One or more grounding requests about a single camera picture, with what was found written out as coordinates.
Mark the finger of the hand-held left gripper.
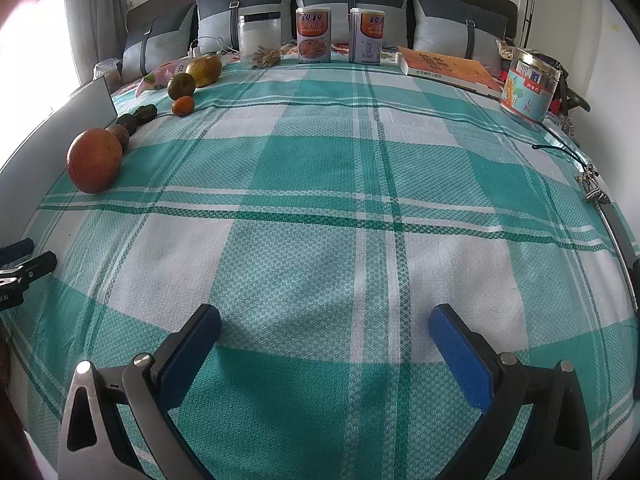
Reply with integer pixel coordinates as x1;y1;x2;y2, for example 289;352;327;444
0;238;35;269
0;251;58;291

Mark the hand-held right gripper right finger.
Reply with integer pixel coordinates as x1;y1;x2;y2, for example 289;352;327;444
429;304;593;480

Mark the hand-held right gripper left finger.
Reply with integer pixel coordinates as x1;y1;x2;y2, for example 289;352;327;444
57;304;222;480

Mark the green-brown orange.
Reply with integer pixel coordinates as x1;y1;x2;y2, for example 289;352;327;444
167;73;197;102

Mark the large bright orange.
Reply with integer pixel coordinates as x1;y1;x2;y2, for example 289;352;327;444
66;128;124;195

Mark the white flat panel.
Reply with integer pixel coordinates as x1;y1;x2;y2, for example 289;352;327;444
0;79;119;182

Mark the brown passion fruit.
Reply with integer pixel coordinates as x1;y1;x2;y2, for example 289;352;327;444
106;124;131;152

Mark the white plastic bag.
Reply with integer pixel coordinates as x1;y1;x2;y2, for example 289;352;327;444
94;57;123;86

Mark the green checked blanket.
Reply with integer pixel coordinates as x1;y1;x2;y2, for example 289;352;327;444
0;52;640;480

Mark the pink snack bag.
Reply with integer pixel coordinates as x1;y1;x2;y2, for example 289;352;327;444
135;60;193;97

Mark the yellow-green orange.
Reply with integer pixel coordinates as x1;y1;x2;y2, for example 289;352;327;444
185;56;223;88

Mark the grey curtain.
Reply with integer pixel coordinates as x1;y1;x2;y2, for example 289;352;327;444
62;0;129;63

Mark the printed tin with clear lid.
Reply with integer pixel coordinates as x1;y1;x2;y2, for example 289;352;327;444
501;47;562;123

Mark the black object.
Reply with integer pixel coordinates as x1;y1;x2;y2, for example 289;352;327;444
547;57;592;117

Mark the orange cover book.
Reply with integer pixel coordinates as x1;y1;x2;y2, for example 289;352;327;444
396;46;506;98

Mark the grey pillows row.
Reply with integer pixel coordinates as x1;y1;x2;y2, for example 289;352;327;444
125;0;519;46

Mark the clear jar with black lid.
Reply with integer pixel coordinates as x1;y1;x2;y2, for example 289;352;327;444
237;12;282;70

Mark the white and orange food can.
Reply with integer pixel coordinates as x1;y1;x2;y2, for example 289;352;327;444
348;8;386;65

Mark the orange label food can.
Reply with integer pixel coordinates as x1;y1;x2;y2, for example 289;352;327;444
296;7;333;64

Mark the metal keychain charm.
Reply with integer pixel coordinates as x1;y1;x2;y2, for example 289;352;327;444
577;162;610;206

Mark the black cord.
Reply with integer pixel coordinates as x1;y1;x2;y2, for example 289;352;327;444
532;122;596;171

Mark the white charger with cable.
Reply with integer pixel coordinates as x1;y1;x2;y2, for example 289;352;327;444
188;36;242;59

